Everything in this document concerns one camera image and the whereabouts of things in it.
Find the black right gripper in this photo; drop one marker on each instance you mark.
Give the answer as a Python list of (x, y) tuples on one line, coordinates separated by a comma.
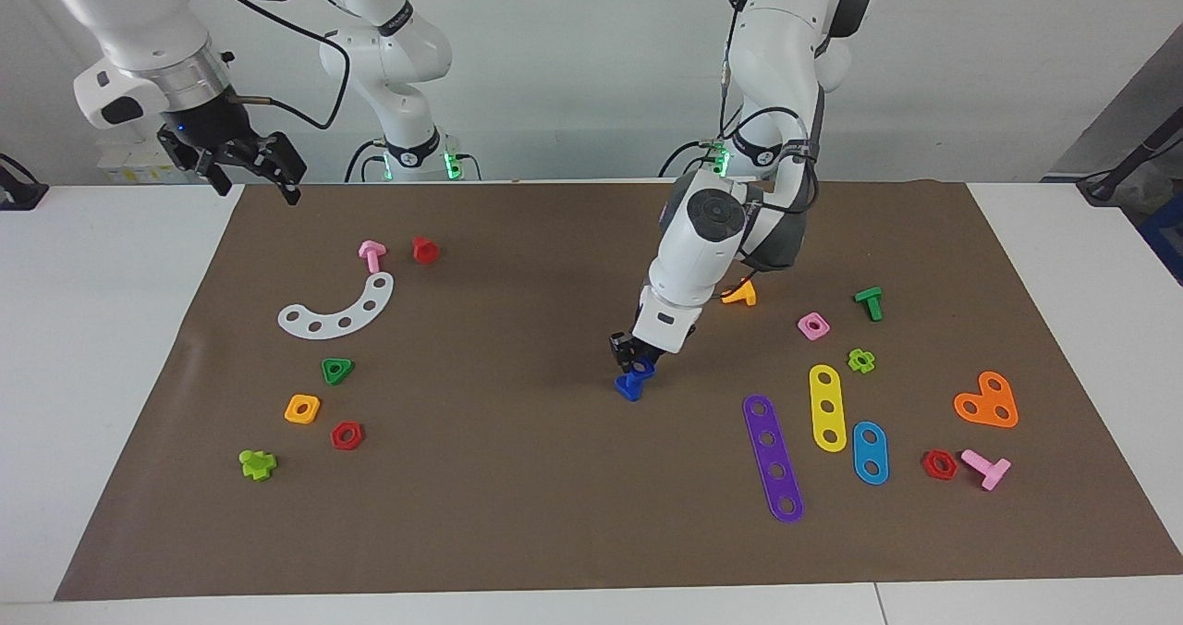
[(217, 135)]

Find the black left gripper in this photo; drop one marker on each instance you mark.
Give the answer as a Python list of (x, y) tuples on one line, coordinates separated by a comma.
[(642, 346)]

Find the blue toy screw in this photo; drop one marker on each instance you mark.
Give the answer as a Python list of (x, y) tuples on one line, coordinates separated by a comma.
[(630, 388)]

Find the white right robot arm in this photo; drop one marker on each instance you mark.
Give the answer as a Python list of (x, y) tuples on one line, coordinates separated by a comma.
[(139, 15)]

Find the orange toy screw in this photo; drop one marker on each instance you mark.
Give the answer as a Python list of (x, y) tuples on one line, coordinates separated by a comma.
[(744, 297)]

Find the small pink toy screw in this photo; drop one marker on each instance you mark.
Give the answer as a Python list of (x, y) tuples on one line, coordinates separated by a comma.
[(371, 253)]

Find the pink square toy nut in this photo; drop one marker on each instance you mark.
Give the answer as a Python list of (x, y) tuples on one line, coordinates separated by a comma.
[(804, 322)]

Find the red toy screw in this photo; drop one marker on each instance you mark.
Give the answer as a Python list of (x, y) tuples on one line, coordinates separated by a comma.
[(425, 251)]

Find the green triangle toy nut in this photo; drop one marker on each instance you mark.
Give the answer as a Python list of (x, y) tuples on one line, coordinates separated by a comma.
[(328, 373)]

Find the lime green cross nut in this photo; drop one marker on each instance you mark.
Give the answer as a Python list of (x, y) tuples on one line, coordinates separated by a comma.
[(854, 362)]

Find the orange square toy nut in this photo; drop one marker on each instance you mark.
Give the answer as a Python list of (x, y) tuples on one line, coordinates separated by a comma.
[(291, 410)]

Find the dark green toy screw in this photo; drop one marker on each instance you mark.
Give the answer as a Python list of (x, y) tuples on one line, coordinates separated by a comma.
[(870, 301)]

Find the red hexagon toy nut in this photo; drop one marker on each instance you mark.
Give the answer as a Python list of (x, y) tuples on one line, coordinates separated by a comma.
[(927, 465), (336, 436)]

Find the lime green toy screw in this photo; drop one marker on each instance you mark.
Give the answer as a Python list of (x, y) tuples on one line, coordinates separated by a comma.
[(257, 464)]

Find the large pink toy screw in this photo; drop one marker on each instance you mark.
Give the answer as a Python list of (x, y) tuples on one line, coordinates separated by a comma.
[(989, 471)]

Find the white cardboard box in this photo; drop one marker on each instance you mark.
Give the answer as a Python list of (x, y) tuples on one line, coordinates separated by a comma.
[(129, 168)]

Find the brown table mat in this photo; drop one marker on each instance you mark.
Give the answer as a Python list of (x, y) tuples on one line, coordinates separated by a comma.
[(554, 468)]

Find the white curved perforated strip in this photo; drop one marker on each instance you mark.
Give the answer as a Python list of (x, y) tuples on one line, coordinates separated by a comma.
[(303, 324)]

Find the purple four-hole strip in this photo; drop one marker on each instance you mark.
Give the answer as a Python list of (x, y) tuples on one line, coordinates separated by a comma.
[(771, 454)]

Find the yellow three-hole strip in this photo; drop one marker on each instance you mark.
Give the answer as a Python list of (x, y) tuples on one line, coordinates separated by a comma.
[(828, 392)]

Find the black clamp device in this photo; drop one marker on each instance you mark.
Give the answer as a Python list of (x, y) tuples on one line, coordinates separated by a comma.
[(18, 190)]

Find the blue two-hole strip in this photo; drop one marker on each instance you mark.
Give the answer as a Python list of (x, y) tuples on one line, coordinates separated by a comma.
[(870, 453)]

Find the orange heart-shaped plate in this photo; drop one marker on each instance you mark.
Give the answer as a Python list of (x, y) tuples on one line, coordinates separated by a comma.
[(985, 398)]

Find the black stand leg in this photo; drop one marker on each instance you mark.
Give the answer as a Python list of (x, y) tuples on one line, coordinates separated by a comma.
[(1132, 161)]

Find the blue crate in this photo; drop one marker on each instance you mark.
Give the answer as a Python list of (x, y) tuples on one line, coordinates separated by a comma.
[(1166, 237)]

